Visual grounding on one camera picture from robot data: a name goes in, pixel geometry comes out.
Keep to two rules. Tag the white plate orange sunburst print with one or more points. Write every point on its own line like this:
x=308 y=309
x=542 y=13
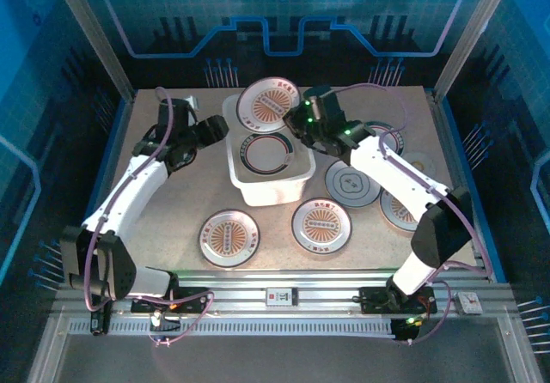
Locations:
x=322 y=226
x=397 y=215
x=230 y=239
x=266 y=104

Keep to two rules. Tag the white plate with crown logo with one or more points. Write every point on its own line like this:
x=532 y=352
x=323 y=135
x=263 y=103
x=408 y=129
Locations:
x=266 y=153

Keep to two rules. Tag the translucent white plastic bin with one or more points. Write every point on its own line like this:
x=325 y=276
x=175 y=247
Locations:
x=275 y=185

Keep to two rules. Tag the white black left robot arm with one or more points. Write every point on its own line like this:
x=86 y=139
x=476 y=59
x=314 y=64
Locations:
x=120 y=198

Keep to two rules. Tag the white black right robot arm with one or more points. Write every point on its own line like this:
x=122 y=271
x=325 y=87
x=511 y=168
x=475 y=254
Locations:
x=386 y=164

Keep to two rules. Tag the grey plate with clover outline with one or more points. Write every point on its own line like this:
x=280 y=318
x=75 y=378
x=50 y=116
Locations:
x=348 y=185

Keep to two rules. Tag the small white saucer yellow centre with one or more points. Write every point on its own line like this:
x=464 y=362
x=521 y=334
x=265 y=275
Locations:
x=419 y=162

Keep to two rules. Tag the small white label box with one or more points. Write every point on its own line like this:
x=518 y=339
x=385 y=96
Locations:
x=281 y=297

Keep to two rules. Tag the small white connector board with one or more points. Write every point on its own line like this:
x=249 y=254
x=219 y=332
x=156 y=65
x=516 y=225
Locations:
x=159 y=319

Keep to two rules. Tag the black controller box green light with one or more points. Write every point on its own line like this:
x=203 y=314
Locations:
x=404 y=329

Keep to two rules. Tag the aluminium frame post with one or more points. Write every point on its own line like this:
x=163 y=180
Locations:
x=94 y=35
x=471 y=35

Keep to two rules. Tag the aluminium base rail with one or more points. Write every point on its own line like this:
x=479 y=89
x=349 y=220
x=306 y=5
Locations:
x=240 y=290

